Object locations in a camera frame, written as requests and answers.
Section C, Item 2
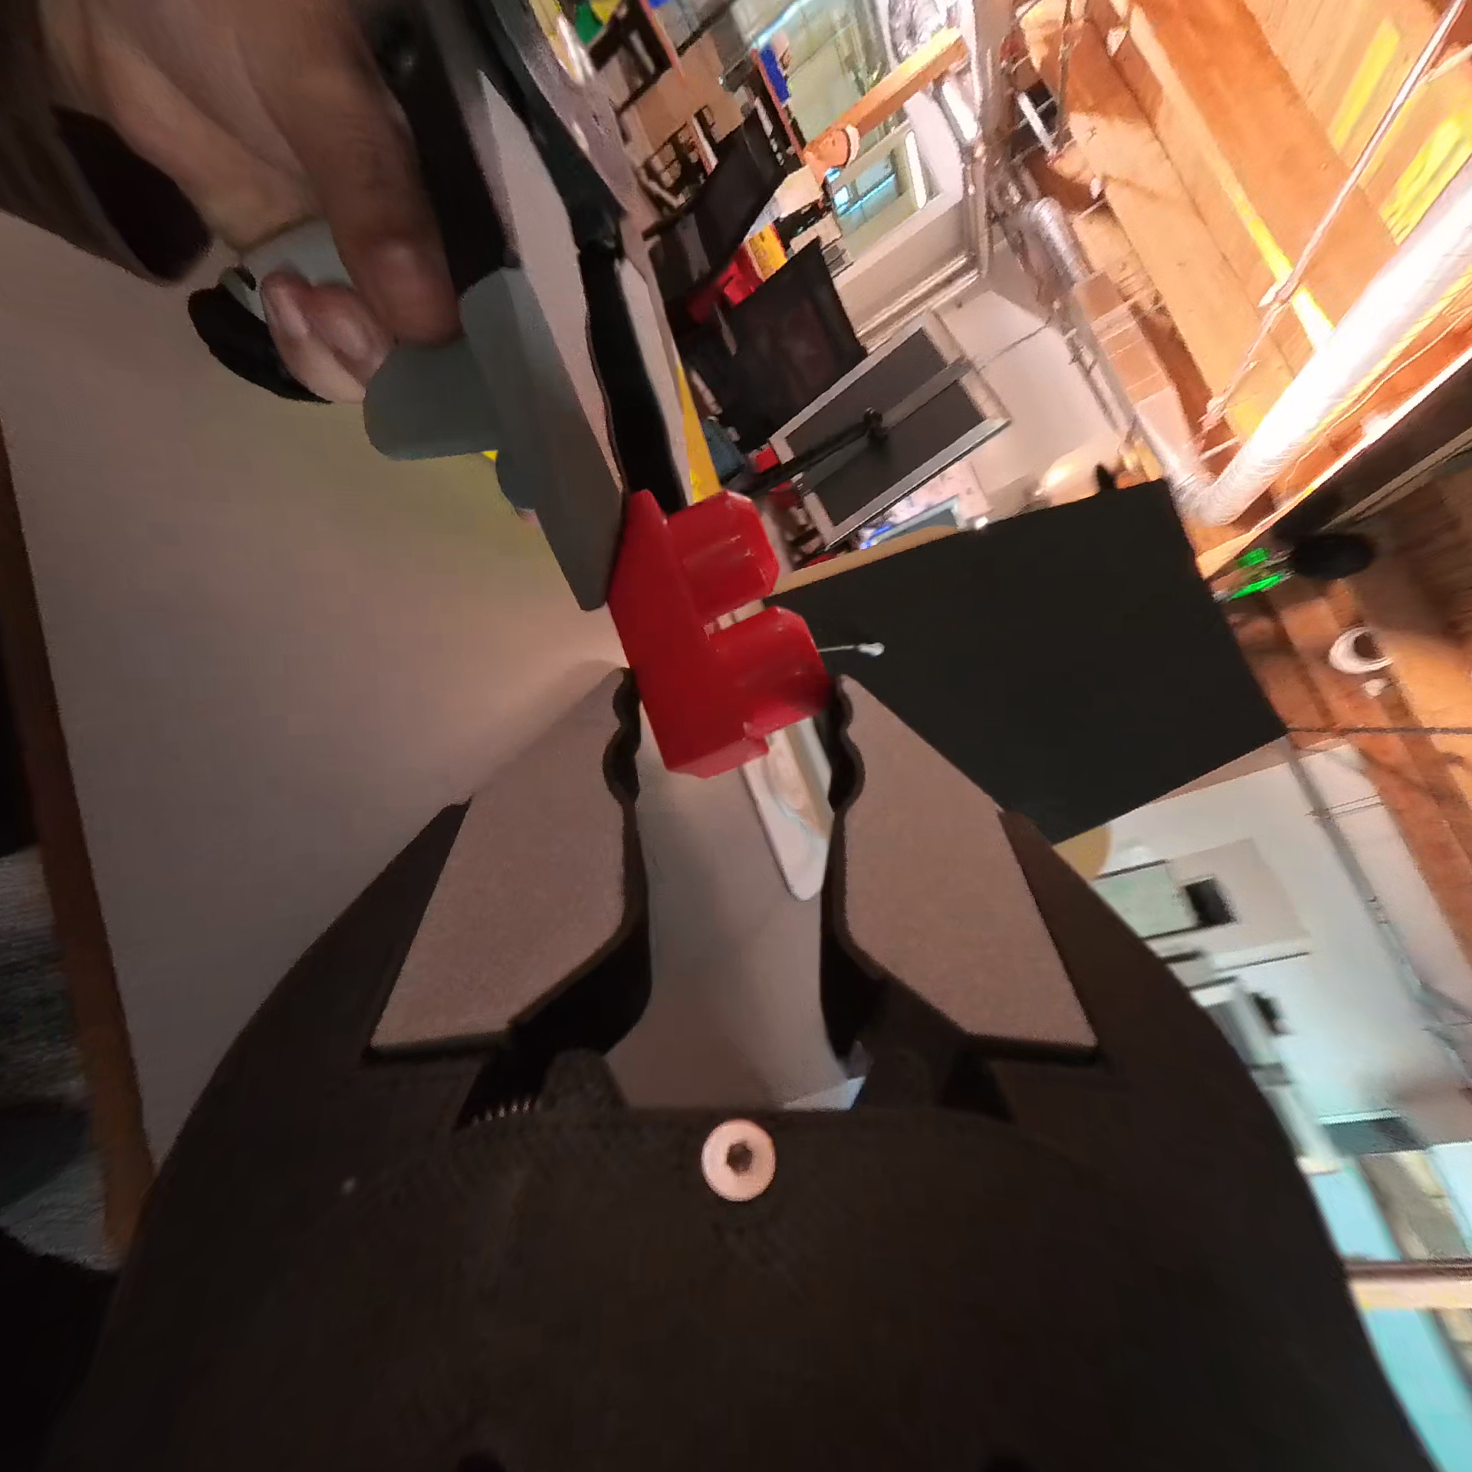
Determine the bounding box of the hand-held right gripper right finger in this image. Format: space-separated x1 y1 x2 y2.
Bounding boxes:
818 676 1099 1058

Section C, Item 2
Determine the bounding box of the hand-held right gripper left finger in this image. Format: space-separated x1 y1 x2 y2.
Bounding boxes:
367 670 648 1056

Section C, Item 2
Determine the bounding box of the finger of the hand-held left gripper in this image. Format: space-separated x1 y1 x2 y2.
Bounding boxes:
577 227 697 508
456 69 631 613

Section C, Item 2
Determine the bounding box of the red plastic bracket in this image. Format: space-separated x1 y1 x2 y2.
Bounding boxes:
605 488 832 780

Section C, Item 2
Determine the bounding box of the person's left hand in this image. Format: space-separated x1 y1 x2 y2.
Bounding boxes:
39 0 461 405

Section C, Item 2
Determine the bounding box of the black desktop monitor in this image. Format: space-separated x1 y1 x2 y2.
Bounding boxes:
767 480 1289 846

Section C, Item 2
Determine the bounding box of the large smooth silver duct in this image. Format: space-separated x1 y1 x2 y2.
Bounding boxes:
1166 212 1472 531

